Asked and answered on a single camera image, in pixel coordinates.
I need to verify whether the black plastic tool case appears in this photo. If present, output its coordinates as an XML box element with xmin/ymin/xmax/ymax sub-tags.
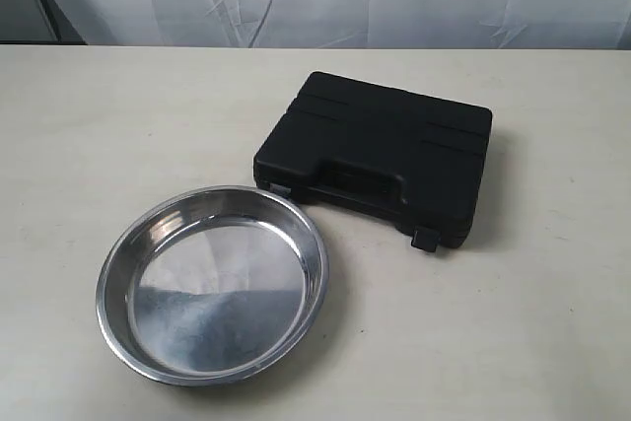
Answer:
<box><xmin>252</xmin><ymin>71</ymin><xmax>493</xmax><ymax>252</ymax></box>

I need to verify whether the round stainless steel tray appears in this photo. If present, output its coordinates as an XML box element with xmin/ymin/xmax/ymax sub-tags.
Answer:
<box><xmin>96</xmin><ymin>186</ymin><xmax>329</xmax><ymax>386</ymax></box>

